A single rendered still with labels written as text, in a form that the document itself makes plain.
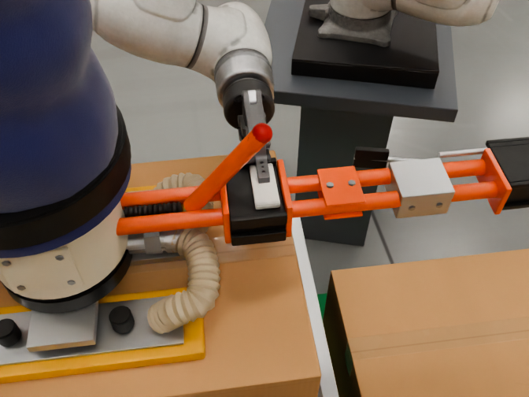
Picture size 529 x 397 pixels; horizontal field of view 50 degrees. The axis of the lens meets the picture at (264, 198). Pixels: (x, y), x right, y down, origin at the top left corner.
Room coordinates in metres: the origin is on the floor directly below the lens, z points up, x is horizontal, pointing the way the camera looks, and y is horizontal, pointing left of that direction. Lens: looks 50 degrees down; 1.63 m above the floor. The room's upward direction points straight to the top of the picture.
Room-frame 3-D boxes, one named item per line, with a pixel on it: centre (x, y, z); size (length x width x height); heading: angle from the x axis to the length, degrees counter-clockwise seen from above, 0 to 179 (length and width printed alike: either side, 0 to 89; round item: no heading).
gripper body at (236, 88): (0.62, 0.02, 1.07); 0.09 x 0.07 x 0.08; 7
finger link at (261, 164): (0.49, 0.00, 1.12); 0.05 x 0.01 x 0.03; 7
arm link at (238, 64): (0.69, 0.03, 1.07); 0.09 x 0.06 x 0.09; 97
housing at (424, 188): (0.49, -0.20, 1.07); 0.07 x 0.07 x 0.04; 7
